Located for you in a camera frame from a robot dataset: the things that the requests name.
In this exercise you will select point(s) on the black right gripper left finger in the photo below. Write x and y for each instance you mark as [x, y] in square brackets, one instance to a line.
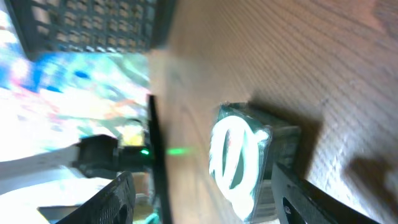
[112, 204]

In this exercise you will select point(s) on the dark green balm box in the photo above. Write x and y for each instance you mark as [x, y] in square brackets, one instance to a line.
[245, 144]

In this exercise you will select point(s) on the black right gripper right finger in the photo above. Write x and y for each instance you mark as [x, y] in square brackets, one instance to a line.
[299, 201]

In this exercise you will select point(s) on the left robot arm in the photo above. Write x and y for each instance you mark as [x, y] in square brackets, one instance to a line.
[71, 175]

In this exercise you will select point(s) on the dark grey plastic basket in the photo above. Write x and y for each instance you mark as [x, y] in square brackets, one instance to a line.
[90, 26]

